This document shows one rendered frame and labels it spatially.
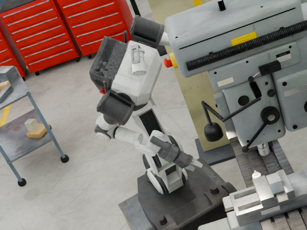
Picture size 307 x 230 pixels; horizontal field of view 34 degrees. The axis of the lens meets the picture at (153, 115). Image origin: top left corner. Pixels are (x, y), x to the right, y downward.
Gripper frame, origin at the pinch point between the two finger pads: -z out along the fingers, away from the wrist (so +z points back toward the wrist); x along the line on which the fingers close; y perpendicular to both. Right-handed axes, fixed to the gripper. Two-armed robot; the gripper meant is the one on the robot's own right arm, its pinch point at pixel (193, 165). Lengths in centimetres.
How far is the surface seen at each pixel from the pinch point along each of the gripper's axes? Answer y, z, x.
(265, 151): 5, -13, 48
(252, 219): -20.8, -24.0, 35.0
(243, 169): 6.6, -21.3, 11.7
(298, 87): 19, -2, 81
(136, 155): 54, -7, -204
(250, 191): -9.1, -20.0, 31.7
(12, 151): 16, 94, -260
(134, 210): -14, -3, -98
